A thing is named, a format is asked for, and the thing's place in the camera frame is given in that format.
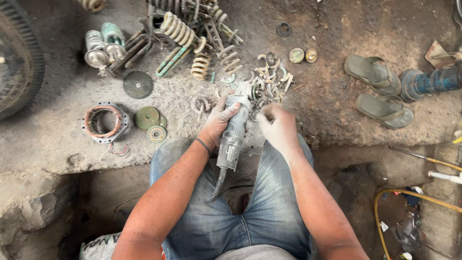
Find person's right hand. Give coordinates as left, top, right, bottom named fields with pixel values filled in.
left=256, top=103, right=303, bottom=154

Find curved metal tube piece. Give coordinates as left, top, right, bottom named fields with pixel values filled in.
left=190, top=97, right=212, bottom=122

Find white woven sack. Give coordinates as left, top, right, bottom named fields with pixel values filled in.
left=78, top=232, right=122, bottom=260

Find black wristband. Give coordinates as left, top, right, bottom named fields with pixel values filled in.
left=196, top=137, right=213, bottom=157

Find white plastic pipe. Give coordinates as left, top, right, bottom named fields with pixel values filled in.
left=427, top=170, right=462, bottom=185

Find long yellow-handled rod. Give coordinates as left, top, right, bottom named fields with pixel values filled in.
left=389, top=145, right=462, bottom=172

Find pile of cut metal pieces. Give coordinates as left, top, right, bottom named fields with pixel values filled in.
left=216, top=53, right=295, bottom=113

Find heap of old heating elements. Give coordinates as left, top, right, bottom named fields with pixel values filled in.
left=98, top=0, right=247, bottom=81

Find dark round grinding disc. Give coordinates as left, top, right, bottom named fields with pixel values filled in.
left=123, top=70, right=154, bottom=100

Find white coil heater silver flange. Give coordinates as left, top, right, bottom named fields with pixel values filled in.
left=84, top=30, right=111, bottom=69

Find person's left hand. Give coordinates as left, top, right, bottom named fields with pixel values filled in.
left=197, top=90, right=241, bottom=151

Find red and white wires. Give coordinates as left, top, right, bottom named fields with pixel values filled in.
left=98, top=142, right=129, bottom=162

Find yellow hose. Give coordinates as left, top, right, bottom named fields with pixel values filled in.
left=373, top=188, right=462, bottom=260

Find green round metal disc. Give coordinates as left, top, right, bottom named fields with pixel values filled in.
left=134, top=106, right=161, bottom=131

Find grey shirt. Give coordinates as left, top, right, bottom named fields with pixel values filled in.
left=216, top=244, right=297, bottom=260

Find green coil heater silver flange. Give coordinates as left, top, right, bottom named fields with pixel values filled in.
left=101, top=22, right=127, bottom=64

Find greenish round metal cap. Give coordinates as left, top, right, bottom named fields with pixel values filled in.
left=288, top=48, right=306, bottom=64

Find grey flip-flop sandal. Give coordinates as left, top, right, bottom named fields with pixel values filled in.
left=343, top=54, right=402, bottom=97
left=355, top=93, right=415, bottom=130

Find black rubber tyre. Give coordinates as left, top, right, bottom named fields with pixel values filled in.
left=0, top=0, right=46, bottom=122

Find motor stator with copper winding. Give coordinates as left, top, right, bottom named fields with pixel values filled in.
left=81, top=101, right=131, bottom=144

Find rusty flat metal scrap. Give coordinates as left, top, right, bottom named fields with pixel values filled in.
left=424, top=40, right=462, bottom=70

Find blue denim jeans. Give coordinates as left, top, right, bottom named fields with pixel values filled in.
left=149, top=133, right=315, bottom=260

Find crumpled clear plastic bag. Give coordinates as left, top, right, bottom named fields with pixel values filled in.
left=394, top=212, right=422, bottom=254

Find grey angle grinder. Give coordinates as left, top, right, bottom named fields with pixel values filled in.
left=210, top=81, right=261, bottom=203

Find blue metal cylinder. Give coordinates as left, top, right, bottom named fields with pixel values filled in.
left=398, top=65, right=462, bottom=104

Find small ringed metal disc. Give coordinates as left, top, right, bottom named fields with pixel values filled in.
left=147, top=125, right=167, bottom=143

